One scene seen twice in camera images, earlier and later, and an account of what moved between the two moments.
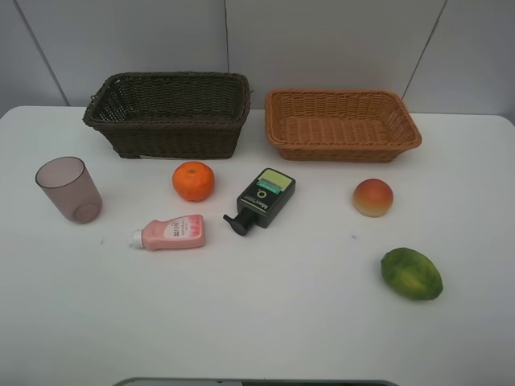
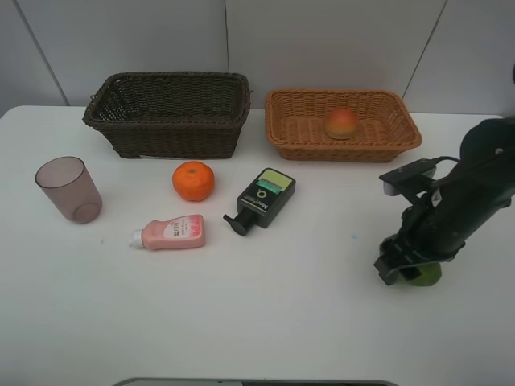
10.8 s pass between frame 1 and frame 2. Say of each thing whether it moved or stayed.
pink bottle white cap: stayed
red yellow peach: moved
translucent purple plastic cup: stayed
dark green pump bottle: stayed
